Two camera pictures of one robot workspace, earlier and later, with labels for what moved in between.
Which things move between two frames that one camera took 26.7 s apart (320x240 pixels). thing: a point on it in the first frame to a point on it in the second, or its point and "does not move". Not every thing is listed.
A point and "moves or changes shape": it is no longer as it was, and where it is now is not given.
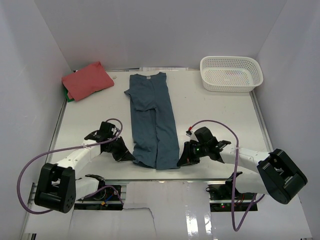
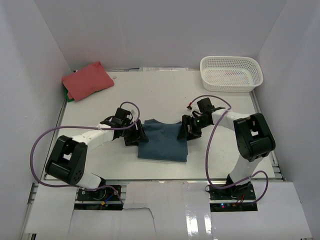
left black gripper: x=124 y=154 to x=138 y=134
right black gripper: x=185 y=159 to x=187 y=120
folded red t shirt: x=83 y=82 does not move
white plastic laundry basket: x=230 y=73 does not move
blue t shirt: x=153 y=122 moves or changes shape
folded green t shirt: x=66 y=91 does not move
